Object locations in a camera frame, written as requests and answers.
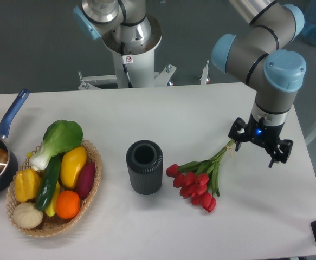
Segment red tulip bouquet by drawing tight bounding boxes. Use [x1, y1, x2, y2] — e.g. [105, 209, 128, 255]
[166, 139, 234, 213]

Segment green cucumber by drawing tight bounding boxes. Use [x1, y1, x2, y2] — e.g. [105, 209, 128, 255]
[35, 155, 61, 211]

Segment yellow banana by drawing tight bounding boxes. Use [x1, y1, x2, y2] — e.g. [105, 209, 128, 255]
[45, 182, 60, 217]

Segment dark grey ribbed vase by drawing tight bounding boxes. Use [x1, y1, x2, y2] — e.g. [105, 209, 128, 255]
[126, 140, 163, 195]

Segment woven wicker basket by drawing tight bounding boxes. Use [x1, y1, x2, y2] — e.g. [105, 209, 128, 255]
[5, 139, 102, 237]

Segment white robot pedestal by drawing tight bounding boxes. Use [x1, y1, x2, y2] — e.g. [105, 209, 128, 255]
[78, 15, 177, 90]

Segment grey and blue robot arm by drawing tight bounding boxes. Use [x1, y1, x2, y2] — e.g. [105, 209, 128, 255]
[73, 1, 306, 163]

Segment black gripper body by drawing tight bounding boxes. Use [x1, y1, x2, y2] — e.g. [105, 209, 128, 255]
[244, 111, 286, 152]

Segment black cable on pedestal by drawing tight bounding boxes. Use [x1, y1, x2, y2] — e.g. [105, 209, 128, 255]
[120, 42, 133, 88]

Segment yellow bell pepper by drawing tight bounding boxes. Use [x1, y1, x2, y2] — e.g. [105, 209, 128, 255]
[14, 168, 41, 203]

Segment orange fruit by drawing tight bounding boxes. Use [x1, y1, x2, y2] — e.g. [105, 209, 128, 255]
[56, 190, 80, 219]

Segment white steamed bun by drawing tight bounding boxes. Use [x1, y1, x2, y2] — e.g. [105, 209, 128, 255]
[12, 203, 43, 229]

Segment blue saucepan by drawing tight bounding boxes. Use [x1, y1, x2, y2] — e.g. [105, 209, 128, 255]
[0, 89, 30, 192]

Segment purple sweet potato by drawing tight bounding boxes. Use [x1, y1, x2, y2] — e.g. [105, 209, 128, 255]
[75, 161, 96, 199]

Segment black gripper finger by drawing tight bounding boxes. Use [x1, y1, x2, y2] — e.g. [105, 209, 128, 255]
[267, 139, 293, 168]
[228, 117, 248, 151]

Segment yellow mango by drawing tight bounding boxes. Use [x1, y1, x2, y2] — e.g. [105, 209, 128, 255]
[60, 146, 87, 190]

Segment green bok choy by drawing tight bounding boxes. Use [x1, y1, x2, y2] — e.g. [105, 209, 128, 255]
[29, 120, 83, 171]

